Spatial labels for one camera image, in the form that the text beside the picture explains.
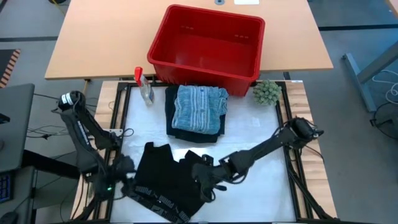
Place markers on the black pants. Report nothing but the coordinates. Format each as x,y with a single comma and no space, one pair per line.
192,137

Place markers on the grey metal table leg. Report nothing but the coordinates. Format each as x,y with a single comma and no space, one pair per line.
360,77

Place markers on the clear spray bottle red trigger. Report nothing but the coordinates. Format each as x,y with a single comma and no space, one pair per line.
146,90

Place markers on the grey striped garment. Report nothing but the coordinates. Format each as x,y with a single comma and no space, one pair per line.
199,109

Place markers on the grey round table grommet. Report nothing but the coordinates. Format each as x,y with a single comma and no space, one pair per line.
219,1

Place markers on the green artificial potted plant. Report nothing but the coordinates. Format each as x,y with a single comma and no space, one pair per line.
266,92

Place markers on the black round floor stand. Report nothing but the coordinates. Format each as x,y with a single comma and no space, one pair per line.
385,123

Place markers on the white paper sheet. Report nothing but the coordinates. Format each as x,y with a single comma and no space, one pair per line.
246,2

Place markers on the hazard striped floor mat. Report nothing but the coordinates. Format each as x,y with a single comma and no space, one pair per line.
9,67

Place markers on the small black garment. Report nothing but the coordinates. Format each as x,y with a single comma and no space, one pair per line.
164,177

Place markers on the beige wooden table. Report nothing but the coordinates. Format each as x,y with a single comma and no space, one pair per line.
109,37

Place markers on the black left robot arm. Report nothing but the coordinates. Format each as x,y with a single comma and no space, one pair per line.
81,130

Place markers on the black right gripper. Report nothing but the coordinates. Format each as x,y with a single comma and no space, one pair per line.
211,174

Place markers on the red plastic laundry bin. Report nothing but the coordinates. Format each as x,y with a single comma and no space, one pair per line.
211,53

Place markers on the black aluminium rig frame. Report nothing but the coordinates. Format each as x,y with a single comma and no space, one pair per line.
290,199

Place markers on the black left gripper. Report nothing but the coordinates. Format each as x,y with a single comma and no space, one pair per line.
119,174

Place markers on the dark computer keyboard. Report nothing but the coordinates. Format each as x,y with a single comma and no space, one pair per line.
4,186

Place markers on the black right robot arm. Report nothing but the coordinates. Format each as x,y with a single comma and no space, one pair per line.
273,143

